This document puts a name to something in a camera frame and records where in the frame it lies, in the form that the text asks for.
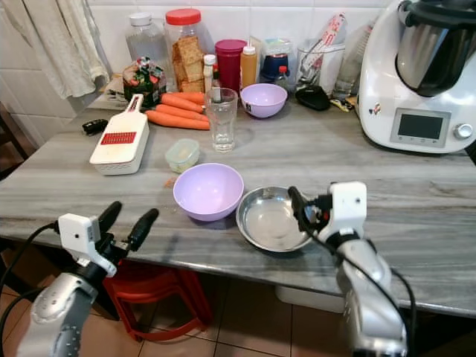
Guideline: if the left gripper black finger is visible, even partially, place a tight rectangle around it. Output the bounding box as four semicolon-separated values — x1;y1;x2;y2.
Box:
125;208;160;252
96;201;123;233

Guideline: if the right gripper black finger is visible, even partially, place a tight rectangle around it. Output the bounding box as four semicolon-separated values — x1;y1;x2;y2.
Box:
288;186;315;233

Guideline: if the round stainless steel plate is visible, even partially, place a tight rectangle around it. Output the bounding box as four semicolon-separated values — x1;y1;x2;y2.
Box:
237;186;313;254

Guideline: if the red plastic stool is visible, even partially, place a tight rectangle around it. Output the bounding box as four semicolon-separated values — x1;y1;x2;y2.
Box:
103;262;213;343

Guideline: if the white grater with red blade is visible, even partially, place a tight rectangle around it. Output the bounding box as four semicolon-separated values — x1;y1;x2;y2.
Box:
89;94;148;176

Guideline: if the large purple plastic bowl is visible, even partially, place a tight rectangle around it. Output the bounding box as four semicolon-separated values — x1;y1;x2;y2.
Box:
173;163;245;222

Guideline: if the white box under table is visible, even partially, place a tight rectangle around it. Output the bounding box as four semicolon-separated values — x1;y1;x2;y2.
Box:
275;285;347;313

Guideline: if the small clear lidded container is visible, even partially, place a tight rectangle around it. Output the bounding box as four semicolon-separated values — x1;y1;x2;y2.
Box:
165;138;201;174

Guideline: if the black key fob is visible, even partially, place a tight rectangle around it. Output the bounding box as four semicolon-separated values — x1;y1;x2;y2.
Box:
83;118;109;136

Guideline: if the black pouch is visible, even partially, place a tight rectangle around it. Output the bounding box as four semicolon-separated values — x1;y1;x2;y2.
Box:
295;85;332;112

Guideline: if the small purple plastic bowl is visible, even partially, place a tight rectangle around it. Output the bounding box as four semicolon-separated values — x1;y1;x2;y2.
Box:
240;83;289;119

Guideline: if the orange carrot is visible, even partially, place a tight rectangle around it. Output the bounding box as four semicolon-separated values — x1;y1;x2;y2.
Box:
152;104;208;123
161;91;205;113
145;110;210;132

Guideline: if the clear drinking glass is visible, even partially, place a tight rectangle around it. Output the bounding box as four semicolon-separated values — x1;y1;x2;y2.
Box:
205;88;239;153

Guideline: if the dark wooden chair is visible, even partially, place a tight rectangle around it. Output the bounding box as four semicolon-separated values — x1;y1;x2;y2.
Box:
0;110;32;178

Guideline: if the green red snack bag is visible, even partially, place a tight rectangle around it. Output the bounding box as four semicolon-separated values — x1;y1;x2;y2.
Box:
123;57;167;109

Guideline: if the clear utensil holder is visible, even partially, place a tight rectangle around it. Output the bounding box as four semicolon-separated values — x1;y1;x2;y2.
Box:
296;43;347;94

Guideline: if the blue jar with clear lid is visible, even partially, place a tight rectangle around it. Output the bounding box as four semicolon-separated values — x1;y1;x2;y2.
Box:
259;39;295;84

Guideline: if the white food processor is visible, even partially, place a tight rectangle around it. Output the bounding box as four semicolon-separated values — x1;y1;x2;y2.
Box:
357;0;476;155

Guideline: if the orange bottle with white cap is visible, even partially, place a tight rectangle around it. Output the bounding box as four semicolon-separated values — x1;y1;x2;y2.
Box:
240;45;258;89

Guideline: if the maroon plastic tumbler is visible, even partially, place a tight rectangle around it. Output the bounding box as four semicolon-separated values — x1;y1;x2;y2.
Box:
214;39;248;94

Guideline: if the small white bottle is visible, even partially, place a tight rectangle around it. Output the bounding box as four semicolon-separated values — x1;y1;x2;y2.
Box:
202;54;216;94

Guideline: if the red lidded cracker jar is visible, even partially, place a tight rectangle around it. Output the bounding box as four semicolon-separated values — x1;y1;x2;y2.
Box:
165;8;205;94

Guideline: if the clear bottle with white cap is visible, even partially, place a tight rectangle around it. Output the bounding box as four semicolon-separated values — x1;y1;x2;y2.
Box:
126;12;169;71

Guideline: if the beige hanging towel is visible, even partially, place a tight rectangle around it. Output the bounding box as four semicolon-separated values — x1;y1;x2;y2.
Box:
0;0;110;100

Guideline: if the red white packet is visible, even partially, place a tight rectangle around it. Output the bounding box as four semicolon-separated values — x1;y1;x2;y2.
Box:
307;13;347;75

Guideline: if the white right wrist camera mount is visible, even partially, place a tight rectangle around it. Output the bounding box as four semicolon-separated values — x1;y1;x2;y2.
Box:
329;181;368;240

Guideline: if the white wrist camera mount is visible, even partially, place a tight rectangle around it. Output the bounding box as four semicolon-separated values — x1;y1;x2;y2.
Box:
57;213;103;277
329;181;368;240

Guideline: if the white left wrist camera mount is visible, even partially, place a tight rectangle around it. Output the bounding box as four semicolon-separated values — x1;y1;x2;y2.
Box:
57;213;103;277

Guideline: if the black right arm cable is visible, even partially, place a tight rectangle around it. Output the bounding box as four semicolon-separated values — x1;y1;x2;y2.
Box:
312;223;417;350

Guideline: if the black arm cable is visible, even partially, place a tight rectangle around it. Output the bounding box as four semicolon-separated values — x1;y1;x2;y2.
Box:
312;223;417;350
0;222;60;350

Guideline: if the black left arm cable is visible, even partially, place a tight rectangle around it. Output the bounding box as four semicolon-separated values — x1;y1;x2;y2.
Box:
0;222;60;350

